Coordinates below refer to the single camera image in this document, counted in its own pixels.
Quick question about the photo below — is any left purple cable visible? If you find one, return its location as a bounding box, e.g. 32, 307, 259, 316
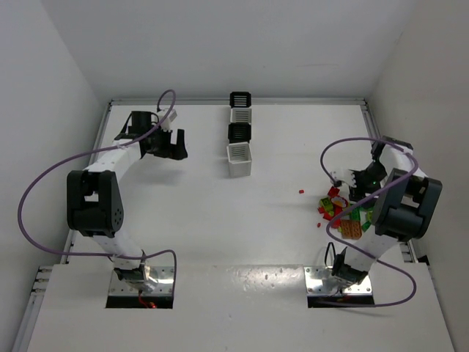
17, 89, 178, 290

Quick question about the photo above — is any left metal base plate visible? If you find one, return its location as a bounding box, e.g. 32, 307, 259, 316
108, 265, 175, 297

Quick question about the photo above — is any purple cable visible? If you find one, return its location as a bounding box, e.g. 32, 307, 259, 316
17, 89, 178, 290
317, 136, 419, 307

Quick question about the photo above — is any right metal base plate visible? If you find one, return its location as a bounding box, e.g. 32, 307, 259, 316
303, 266, 373, 297

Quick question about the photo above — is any far black slatted container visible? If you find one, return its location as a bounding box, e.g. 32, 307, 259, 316
229, 92, 251, 109

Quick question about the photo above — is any red square lego brick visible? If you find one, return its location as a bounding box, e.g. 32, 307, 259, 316
328, 186, 340, 198

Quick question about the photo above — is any long red lego brick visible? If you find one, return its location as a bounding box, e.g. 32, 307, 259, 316
325, 207, 347, 227

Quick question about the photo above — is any black slatted container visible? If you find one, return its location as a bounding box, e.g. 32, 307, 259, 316
229, 92, 251, 109
228, 122, 251, 144

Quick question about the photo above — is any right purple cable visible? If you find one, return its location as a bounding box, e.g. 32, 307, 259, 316
317, 136, 419, 307

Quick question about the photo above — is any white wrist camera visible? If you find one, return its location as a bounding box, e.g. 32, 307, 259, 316
158, 109, 177, 132
330, 168, 356, 188

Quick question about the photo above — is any red white flower lego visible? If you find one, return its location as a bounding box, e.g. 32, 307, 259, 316
329, 195, 349, 209

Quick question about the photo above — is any far white slatted container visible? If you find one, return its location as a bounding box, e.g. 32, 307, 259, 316
230, 108, 252, 124

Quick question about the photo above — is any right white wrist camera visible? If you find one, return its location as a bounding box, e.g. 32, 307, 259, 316
330, 168, 356, 188

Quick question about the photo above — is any metal base plate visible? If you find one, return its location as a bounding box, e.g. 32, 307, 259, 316
303, 266, 373, 297
108, 265, 175, 297

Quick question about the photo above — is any white slatted container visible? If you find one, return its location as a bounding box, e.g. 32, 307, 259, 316
230, 108, 252, 124
226, 142, 252, 177

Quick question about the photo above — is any near white slatted container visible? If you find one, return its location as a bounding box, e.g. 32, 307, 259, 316
226, 142, 252, 177

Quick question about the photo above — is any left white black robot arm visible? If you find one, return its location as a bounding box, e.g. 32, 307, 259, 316
67, 109, 188, 293

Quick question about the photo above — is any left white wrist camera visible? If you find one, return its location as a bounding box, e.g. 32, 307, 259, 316
158, 109, 177, 132

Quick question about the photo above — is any lime green printed lego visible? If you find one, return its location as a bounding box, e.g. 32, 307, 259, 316
320, 197, 333, 209

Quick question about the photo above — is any orange lego plate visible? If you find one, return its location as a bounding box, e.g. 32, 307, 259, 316
340, 219, 362, 241

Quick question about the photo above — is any near black slatted container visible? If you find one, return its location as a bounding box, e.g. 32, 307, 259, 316
228, 122, 251, 144

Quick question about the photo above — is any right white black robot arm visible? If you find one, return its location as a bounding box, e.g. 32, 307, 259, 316
332, 136, 443, 287

